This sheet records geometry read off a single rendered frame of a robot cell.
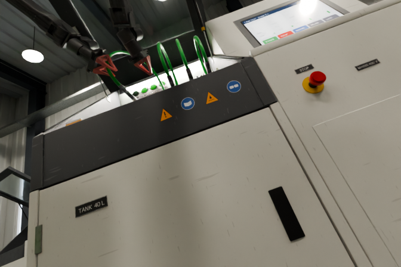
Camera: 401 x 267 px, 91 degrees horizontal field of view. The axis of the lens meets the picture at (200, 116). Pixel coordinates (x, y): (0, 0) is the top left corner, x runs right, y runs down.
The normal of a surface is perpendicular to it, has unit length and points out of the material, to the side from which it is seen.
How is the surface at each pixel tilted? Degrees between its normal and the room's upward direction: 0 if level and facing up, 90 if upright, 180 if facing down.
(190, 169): 90
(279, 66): 90
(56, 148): 90
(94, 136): 90
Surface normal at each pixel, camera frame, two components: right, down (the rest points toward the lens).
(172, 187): -0.15, -0.38
